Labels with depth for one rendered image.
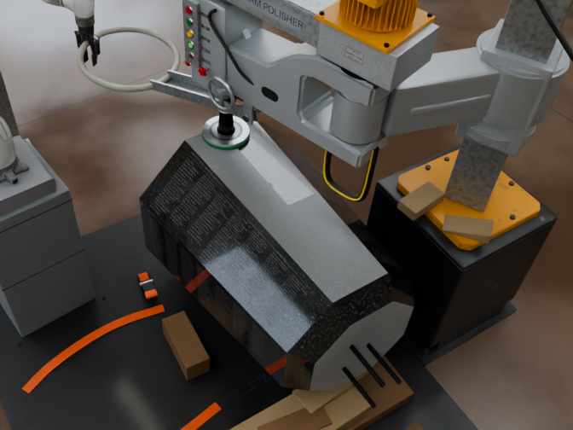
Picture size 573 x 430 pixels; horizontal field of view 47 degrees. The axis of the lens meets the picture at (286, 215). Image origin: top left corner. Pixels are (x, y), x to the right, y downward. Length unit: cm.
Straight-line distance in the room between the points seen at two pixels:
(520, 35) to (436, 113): 39
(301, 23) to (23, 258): 162
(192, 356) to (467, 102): 167
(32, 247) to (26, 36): 269
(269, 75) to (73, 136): 221
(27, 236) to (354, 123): 150
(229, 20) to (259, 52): 16
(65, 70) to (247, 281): 282
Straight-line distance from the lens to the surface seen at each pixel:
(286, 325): 254
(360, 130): 236
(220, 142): 297
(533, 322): 376
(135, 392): 323
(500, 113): 262
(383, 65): 210
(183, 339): 321
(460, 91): 248
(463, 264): 286
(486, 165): 287
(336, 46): 218
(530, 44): 255
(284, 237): 262
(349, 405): 301
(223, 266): 273
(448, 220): 293
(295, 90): 243
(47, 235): 308
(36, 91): 490
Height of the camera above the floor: 285
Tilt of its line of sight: 47 degrees down
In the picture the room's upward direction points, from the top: 6 degrees clockwise
